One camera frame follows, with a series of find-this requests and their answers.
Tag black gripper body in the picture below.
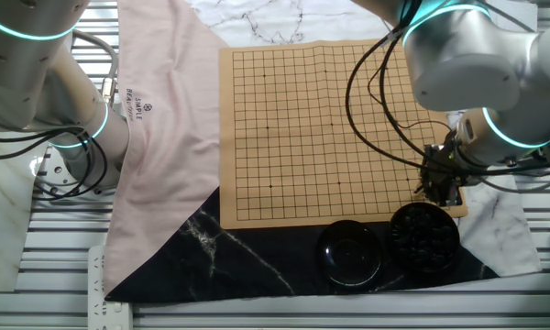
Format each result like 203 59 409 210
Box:
420 162 465 207

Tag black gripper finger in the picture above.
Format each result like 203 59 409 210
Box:
427 186 446 206
414 175 433 195

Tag tan go board mat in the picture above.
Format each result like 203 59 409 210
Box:
218 38 469 230

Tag white marble board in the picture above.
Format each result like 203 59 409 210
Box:
0 130 50 292

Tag black round stone bowl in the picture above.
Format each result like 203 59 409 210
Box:
389 201 462 276

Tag black round bowl lid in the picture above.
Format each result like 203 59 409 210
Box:
315 219 385 291

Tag black marble cloth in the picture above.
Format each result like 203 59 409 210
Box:
104 185 501 303

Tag pink printed cloth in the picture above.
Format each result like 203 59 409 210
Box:
103 0 230 297

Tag white power strip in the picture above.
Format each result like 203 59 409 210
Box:
87 245 134 330

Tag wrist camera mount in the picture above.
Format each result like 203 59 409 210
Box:
423 142 460 166

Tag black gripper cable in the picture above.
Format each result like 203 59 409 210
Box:
460 160 550 178

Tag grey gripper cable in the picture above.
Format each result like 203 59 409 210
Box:
478 176 550 194

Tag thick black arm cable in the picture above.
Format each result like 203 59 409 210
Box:
378 34 430 160
345 27 430 175

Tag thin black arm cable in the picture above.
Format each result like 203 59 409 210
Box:
367 63 453 132

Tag black base cable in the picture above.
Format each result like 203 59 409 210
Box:
0 126 97 161
31 135 109 203

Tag grey hose with metal connector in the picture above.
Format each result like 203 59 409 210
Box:
71 29 120 109

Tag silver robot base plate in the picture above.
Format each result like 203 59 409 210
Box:
34 146 120 203

